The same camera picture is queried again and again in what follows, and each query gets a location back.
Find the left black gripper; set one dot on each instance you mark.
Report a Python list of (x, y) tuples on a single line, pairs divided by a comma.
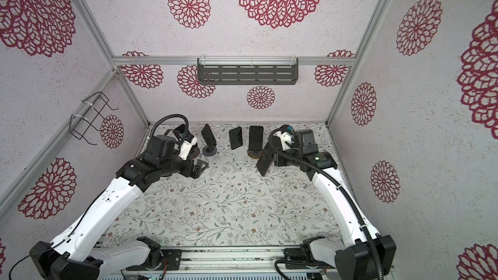
[(188, 170)]

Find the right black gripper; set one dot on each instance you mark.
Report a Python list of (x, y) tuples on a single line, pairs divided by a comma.
[(279, 160)]

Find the black phone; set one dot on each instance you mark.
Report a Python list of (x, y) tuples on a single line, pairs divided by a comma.
[(236, 138), (182, 134), (266, 159), (255, 139), (208, 136)]

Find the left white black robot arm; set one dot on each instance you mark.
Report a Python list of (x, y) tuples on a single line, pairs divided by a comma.
[(71, 254)]

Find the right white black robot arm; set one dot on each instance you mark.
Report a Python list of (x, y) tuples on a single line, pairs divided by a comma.
[(363, 252)]

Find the wooden round phone stand left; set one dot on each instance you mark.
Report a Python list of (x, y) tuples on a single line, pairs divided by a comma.
[(194, 152)]

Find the purple round phone stand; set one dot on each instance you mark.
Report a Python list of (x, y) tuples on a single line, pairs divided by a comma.
[(209, 151)]

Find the wooden round stand grey plate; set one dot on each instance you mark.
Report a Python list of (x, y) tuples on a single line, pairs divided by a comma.
[(254, 154)]

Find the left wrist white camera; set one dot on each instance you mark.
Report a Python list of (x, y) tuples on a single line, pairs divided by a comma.
[(186, 147)]

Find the grey metal wall shelf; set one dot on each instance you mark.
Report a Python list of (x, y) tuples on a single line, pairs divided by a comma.
[(247, 73)]

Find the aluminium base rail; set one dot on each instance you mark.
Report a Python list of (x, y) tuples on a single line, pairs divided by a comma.
[(231, 262)]

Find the black wire wall basket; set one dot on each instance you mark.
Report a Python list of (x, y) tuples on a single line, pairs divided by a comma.
[(80, 124)]

